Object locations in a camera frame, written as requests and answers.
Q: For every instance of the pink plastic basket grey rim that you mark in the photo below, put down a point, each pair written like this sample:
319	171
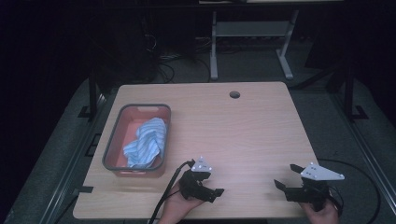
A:
120	137

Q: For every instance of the black metal stand post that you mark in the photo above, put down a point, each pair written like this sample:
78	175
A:
92	93
350	90

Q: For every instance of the aluminium frame rail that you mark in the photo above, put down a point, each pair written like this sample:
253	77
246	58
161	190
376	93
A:
67	174
367	149

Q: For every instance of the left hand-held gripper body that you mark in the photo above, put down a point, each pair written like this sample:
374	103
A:
193	183

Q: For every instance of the person's right hand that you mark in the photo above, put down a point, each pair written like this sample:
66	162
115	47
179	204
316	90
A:
320	216

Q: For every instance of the person's left hand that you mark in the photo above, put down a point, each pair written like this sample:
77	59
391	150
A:
176	207

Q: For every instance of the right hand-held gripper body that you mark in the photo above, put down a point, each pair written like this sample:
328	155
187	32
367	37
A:
313	186

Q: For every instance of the blue striped cloth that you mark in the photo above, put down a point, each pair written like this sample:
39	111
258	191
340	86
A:
149	140

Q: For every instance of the grey metal desk frame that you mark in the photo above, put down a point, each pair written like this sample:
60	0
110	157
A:
252	29

